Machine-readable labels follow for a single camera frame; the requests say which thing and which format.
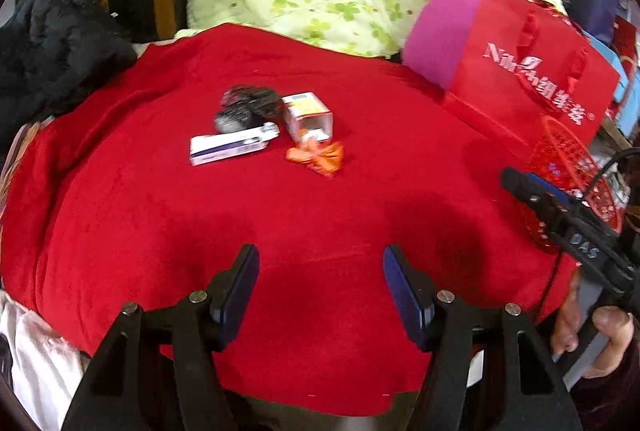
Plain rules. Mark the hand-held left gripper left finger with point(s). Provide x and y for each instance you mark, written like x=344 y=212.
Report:
x=240 y=296

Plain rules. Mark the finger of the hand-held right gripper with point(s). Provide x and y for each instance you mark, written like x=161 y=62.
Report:
x=555 y=193
x=530 y=196

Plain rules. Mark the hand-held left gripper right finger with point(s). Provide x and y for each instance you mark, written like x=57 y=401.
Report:
x=405 y=296

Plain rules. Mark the red plastic mesh basket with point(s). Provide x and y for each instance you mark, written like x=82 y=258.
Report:
x=565 y=151

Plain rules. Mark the long white box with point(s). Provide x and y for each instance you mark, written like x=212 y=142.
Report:
x=225 y=148

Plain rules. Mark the orange wrapper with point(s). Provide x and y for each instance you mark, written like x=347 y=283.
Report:
x=320 y=156

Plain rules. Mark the black plastic bag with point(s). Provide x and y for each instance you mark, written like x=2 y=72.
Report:
x=245 y=103

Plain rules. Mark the white orange carton box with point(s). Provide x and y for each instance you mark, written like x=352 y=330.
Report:
x=302 y=111

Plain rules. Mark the person's right forearm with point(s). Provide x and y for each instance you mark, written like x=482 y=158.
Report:
x=615 y=406

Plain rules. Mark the person's right hand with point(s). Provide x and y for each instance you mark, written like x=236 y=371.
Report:
x=615 y=331

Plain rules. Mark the red fleece blanket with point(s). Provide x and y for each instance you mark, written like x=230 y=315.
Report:
x=250 y=221

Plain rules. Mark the red paper gift bag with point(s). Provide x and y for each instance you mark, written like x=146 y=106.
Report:
x=500 y=26

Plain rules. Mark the white cloth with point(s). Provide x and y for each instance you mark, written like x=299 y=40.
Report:
x=35 y=361

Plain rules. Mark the black puffer jacket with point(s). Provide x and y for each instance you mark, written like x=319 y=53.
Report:
x=55 y=56

